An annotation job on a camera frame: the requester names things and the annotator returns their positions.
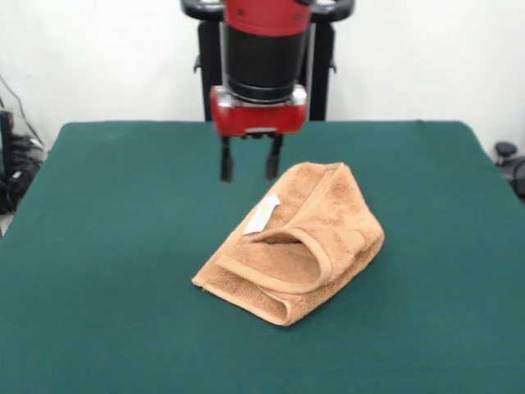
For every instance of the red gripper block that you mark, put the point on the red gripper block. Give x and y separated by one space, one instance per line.
258 119

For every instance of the tan terry towel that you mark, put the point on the tan terry towel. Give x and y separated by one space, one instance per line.
328 230

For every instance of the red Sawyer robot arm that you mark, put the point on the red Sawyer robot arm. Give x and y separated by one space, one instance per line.
266 61

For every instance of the dark green table cloth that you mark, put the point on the dark green table cloth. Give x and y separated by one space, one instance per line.
102 205

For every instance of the black equipment box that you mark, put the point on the black equipment box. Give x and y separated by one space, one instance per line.
8 143

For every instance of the grey black office chair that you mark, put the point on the grey black office chair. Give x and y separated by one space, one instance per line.
505 149

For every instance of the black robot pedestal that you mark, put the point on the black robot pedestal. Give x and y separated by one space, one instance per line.
209 61

